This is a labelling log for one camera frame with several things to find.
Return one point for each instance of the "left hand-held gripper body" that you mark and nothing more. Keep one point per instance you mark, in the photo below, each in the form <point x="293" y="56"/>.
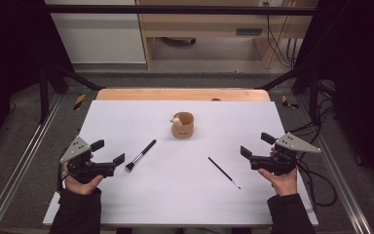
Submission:
<point x="78" y="148"/>

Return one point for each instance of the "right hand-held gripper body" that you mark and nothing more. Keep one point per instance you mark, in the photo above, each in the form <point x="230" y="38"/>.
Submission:
<point x="293" y="143"/>

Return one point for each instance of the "thick black makeup brush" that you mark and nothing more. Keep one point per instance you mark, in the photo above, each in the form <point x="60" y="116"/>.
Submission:
<point x="141" y="155"/>

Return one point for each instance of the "thin black brush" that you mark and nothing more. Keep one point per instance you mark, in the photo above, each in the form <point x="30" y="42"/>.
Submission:
<point x="224" y="173"/>

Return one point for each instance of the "brown cup with animal figure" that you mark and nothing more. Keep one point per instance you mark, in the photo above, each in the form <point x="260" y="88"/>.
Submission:
<point x="182" y="128"/>

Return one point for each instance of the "person's left hand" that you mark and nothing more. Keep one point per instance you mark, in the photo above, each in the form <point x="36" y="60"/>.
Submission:
<point x="79" y="187"/>

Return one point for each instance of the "person's right hand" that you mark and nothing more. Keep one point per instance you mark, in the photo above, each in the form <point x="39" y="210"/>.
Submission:
<point x="284" y="183"/>

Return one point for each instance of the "black metal stand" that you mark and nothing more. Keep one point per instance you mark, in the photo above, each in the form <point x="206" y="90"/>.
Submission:
<point x="313" y="97"/>
<point x="44" y="97"/>

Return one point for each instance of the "white sheet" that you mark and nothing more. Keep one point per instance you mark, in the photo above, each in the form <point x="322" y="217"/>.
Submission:
<point x="175" y="195"/>

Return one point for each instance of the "wooden table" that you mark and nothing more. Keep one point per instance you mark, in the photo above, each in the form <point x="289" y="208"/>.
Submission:
<point x="162" y="94"/>

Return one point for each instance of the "dark curtain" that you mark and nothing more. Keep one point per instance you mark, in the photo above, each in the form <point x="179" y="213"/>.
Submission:
<point x="9" y="48"/>
<point x="363" y="65"/>

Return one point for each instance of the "white cabinet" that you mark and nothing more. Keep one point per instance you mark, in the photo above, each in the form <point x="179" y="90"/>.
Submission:
<point x="100" y="39"/>

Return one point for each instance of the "light wooden desk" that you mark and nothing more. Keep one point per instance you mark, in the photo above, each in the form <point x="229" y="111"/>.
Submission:
<point x="201" y="24"/>

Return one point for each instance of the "aluminium rail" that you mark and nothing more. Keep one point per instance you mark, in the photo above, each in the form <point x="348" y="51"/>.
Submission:
<point x="22" y="156"/>
<point x="337" y="175"/>

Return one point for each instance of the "black horizontal frame bar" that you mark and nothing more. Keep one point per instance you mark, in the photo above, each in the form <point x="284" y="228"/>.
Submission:
<point x="175" y="9"/>

